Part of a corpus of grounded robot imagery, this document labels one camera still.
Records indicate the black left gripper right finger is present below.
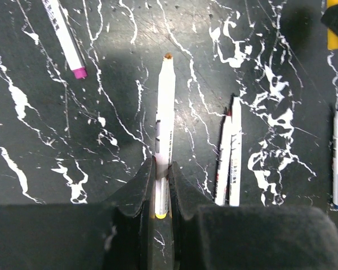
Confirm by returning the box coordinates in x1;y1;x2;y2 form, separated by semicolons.
169;163;338;269

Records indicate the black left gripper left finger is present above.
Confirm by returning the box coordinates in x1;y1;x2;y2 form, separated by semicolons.
0;157;155;269

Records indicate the yellow pen cap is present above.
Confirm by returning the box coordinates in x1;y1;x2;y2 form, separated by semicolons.
326;0;338;51

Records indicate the white pen yellow end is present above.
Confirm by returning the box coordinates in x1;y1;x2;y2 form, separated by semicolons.
155;53;176;219

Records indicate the white pen purple end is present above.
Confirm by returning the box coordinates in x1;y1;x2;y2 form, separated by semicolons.
42;0;87;79

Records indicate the white pen red end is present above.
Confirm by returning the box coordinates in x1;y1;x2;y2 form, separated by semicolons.
215;110;232;206

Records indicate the white pen green end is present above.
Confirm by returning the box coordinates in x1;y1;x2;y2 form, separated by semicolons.
229;97;242;206

